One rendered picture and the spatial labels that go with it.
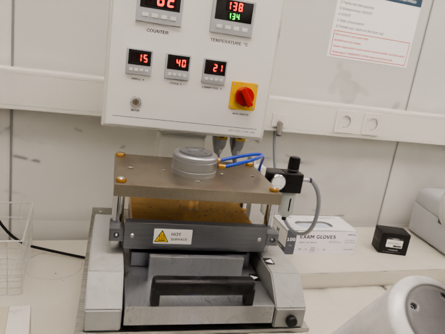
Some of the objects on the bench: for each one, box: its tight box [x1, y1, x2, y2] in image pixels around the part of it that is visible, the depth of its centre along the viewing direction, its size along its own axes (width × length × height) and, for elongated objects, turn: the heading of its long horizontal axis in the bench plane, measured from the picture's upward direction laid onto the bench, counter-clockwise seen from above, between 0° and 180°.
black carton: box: [371, 225, 411, 256], centre depth 136 cm, size 6×9×7 cm
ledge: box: [285, 227, 445, 289], centre depth 139 cm, size 30×84×4 cm, turn 80°
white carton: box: [273, 214, 358, 254], centre depth 131 cm, size 12×23×7 cm, turn 79°
